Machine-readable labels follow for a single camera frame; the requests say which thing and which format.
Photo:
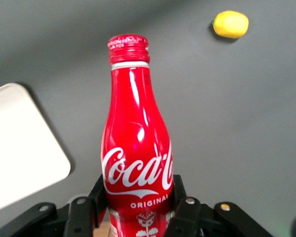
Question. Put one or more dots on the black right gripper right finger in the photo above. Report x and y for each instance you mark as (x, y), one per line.
(199, 217)

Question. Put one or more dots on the red coke bottle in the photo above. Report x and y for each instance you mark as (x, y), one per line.
(138, 138)

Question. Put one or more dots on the yellow lemon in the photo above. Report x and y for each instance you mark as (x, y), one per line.
(230, 24)

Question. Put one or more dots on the beige rectangular tray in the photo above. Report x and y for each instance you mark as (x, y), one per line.
(17, 148)

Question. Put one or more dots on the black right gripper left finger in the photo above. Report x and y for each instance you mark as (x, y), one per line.
(76, 214)

